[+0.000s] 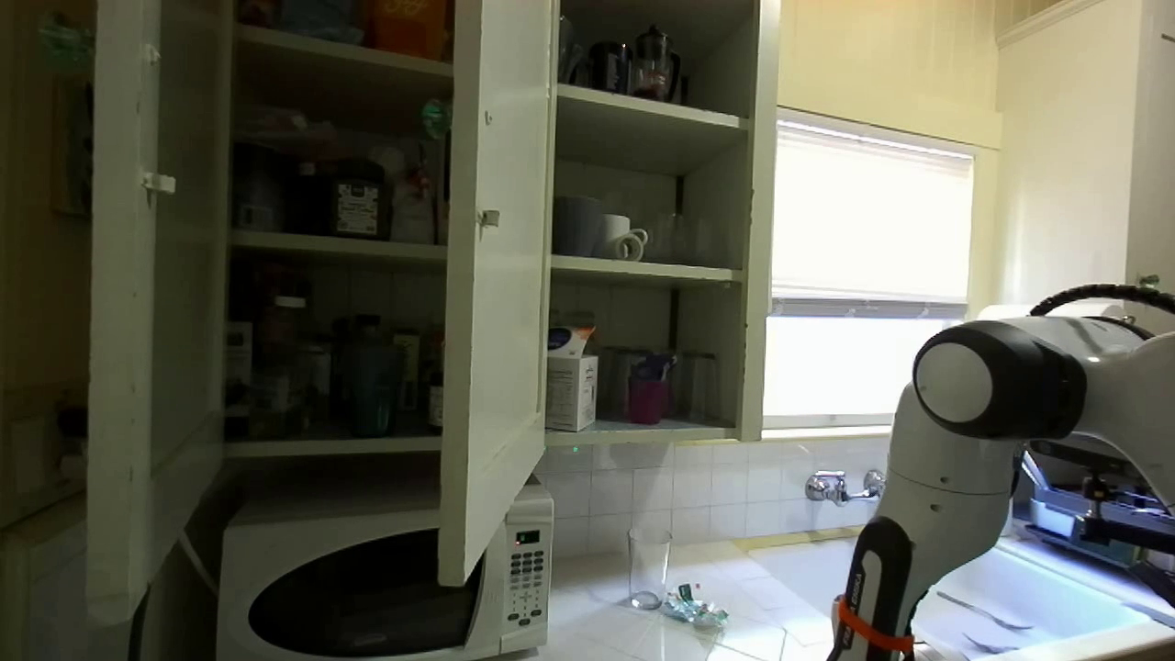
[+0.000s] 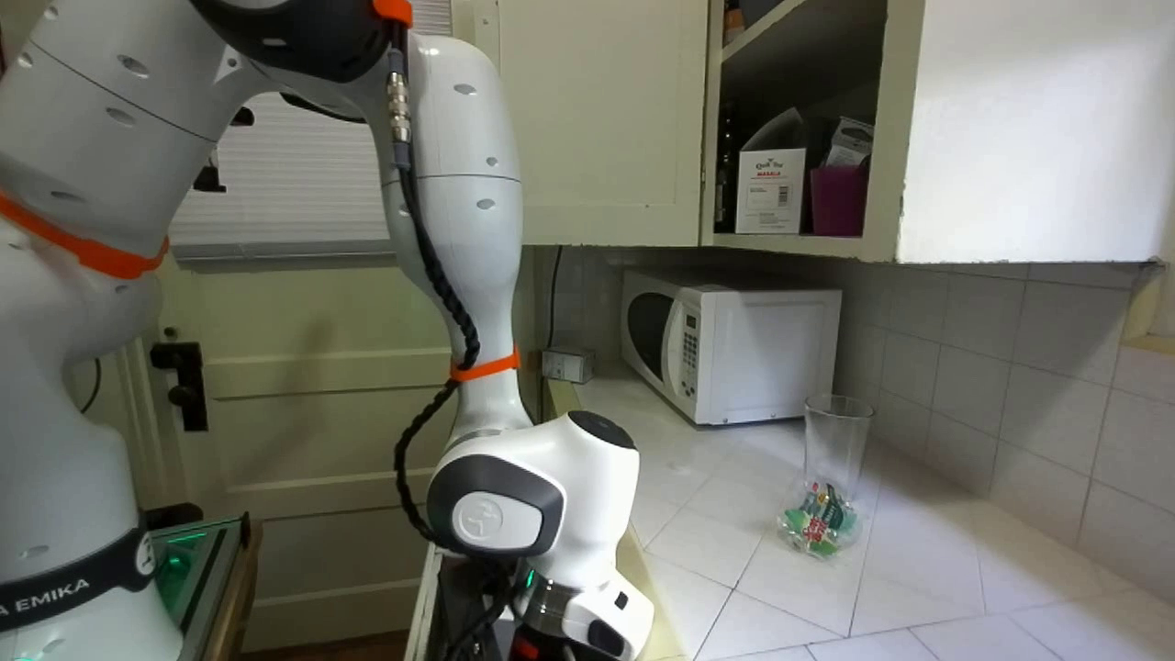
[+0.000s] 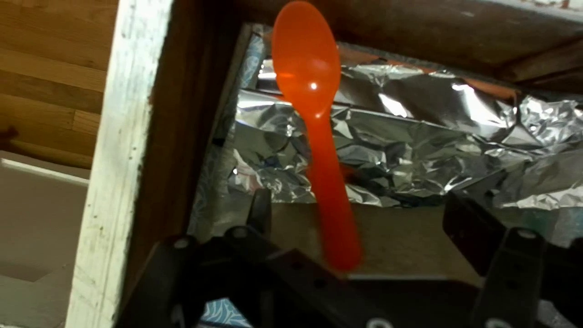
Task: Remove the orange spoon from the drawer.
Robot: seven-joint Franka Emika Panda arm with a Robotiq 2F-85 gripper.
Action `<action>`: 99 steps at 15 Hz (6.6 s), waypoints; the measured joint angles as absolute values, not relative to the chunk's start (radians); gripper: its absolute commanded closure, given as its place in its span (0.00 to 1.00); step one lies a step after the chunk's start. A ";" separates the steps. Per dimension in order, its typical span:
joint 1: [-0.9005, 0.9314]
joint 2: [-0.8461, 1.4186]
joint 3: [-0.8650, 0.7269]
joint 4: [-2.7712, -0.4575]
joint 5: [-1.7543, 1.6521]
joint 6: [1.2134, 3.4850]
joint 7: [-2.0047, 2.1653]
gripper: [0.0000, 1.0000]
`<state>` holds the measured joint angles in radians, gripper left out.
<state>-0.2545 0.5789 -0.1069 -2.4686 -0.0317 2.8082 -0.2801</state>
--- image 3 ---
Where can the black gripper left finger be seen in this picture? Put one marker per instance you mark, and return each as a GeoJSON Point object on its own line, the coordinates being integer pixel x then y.
{"type": "Point", "coordinates": [242, 285]}

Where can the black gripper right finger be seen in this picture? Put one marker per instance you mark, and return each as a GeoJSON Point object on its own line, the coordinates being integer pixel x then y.
{"type": "Point", "coordinates": [521, 274]}

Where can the orange plastic spoon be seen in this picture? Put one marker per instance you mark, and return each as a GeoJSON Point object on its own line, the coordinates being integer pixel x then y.
{"type": "Point", "coordinates": [306, 61]}

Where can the white wooden drawer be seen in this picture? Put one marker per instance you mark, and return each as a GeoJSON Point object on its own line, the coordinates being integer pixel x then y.
{"type": "Point", "coordinates": [114, 152]}

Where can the crumpled aluminium foil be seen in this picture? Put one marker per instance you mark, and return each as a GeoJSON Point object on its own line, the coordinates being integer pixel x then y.
{"type": "Point", "coordinates": [424, 139]}

